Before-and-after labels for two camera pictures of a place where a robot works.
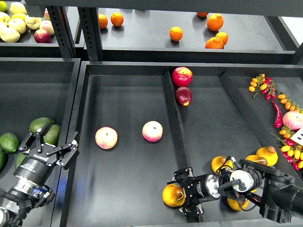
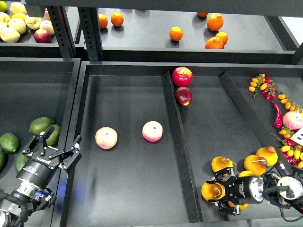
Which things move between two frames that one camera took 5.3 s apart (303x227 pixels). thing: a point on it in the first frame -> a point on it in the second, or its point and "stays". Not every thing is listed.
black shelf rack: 202,30 stays
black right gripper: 198,189 -> 245,189
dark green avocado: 20,157 stays
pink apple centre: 152,131 stays
